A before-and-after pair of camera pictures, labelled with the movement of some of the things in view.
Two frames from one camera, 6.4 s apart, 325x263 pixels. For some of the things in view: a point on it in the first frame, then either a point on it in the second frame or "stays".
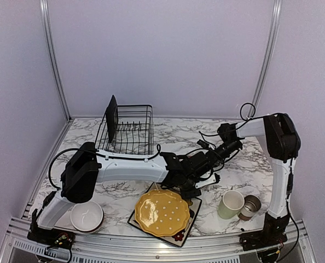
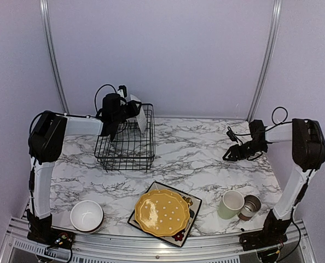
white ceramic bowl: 86,216 stays
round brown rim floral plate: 214,178 → 141,117
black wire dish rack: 134,134 stays
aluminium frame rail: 20,248 stays
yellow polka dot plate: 162,212 stays
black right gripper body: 229,147 → 254,148
